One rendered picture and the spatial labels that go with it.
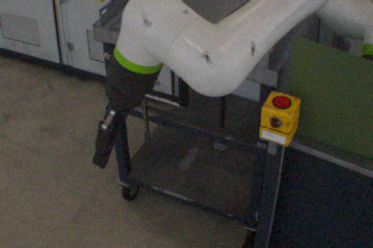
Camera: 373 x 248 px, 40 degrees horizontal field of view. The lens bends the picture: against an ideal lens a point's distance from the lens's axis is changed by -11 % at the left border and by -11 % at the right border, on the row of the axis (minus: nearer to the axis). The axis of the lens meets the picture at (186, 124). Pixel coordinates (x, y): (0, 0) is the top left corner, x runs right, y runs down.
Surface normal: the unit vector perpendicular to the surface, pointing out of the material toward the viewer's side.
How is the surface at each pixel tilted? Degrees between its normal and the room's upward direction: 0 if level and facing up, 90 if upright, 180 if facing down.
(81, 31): 90
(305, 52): 90
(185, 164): 0
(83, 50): 90
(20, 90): 0
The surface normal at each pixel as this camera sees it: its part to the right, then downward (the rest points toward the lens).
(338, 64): -0.47, 0.58
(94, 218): -0.02, -0.76
